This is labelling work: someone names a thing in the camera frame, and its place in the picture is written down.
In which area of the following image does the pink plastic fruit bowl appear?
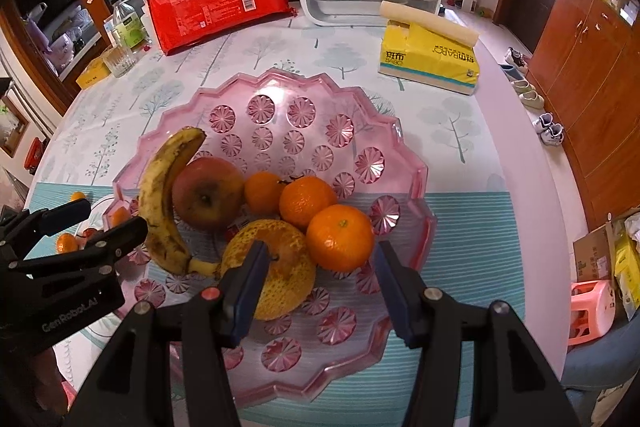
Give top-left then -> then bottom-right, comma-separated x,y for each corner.
102,68 -> 437,408

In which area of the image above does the yellow pear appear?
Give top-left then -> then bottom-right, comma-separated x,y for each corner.
220,219 -> 317,321

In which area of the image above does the glass bottle green label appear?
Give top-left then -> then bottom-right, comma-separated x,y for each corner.
111,0 -> 146,50

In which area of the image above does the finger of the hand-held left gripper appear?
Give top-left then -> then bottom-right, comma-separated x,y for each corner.
15,198 -> 92,240
10,217 -> 149,278

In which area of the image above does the wooden framed wall niche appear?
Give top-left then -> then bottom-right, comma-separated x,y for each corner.
0,94 -> 31,158

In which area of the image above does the mandarin with stem leaf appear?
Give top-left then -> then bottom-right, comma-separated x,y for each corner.
278,176 -> 340,230

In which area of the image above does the spotted yellow banana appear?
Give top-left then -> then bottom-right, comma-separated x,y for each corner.
137,127 -> 223,278

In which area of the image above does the grey blue chair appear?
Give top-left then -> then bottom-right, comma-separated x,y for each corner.
565,317 -> 640,427

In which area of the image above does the pair of white sneakers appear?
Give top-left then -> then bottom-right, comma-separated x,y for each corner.
532,112 -> 567,146

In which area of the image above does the red lid jar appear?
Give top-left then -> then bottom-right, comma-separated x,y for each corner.
24,138 -> 43,170

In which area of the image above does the pair of beige shoes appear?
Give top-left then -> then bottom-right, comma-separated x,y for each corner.
510,79 -> 546,110

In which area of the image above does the pink plastic stool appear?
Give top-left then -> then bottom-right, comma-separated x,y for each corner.
567,279 -> 617,347

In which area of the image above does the pair of dark shoes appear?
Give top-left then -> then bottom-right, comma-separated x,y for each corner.
504,48 -> 531,70

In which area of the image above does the cardboard box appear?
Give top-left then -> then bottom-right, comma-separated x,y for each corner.
572,212 -> 640,323

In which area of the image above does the wooden floor cabinet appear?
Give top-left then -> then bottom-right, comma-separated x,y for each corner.
527,0 -> 640,228

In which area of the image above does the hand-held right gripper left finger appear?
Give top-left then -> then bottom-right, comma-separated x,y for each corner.
65,239 -> 273,427

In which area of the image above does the yellow tin box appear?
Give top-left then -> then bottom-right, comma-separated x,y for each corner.
75,57 -> 112,90

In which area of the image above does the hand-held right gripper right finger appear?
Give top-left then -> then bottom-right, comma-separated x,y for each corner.
372,240 -> 583,427

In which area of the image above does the clear drinking glass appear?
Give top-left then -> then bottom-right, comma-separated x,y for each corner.
102,44 -> 137,78

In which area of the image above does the red apple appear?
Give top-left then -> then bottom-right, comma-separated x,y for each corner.
171,157 -> 247,230

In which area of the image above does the yellow tissue pack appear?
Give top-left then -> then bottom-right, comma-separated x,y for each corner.
378,0 -> 481,96

